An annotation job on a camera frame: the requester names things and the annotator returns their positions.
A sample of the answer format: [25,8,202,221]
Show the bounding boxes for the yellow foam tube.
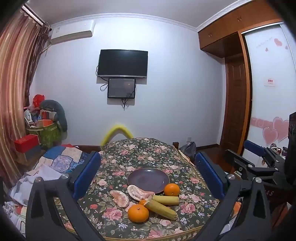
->
[101,124,133,146]

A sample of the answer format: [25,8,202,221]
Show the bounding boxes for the yellow banana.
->
[151,195,180,206]
[144,199,178,220]

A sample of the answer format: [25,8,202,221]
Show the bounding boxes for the floral tablecloth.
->
[54,137,242,240]

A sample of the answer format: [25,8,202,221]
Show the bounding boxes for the dark purple plate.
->
[127,168,170,194]

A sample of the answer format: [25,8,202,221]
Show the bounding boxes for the red box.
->
[14,134,39,153]

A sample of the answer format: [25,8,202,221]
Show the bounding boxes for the grey box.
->
[23,146,43,166]

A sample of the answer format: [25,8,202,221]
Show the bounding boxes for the black television cable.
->
[95,66,109,91]

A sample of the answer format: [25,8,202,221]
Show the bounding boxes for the peeled pomelo piece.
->
[109,190,130,208]
[127,185,155,202]

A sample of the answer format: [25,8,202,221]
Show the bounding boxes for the red plastic bag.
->
[32,94,45,109]

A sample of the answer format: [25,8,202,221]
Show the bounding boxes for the small black wall monitor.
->
[107,78,136,99]

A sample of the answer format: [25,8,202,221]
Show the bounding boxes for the white air conditioner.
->
[50,20,96,45]

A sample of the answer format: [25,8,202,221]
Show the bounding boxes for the dark bag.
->
[179,141,197,163]

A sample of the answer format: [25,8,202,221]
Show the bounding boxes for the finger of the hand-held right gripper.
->
[225,149,278,179]
[243,140,287,167]

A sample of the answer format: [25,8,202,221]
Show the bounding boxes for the striped brown curtain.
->
[0,7,51,186]

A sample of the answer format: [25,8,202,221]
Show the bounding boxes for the grey neck pillow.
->
[40,100,68,132]

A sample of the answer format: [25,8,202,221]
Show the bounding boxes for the white papers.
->
[9,164,63,207]

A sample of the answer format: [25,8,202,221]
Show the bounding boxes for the dark wooden bed frame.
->
[74,142,179,154]

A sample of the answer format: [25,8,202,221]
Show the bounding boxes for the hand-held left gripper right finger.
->
[195,152,272,241]

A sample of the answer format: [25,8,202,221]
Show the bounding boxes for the green patterned box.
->
[26,123,62,149]

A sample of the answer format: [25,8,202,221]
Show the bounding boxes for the black wall television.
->
[97,49,148,78]

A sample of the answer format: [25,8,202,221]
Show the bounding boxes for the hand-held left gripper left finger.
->
[25,151,107,241]

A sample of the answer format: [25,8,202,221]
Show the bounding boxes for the wooden overhead cabinet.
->
[198,0,281,58]

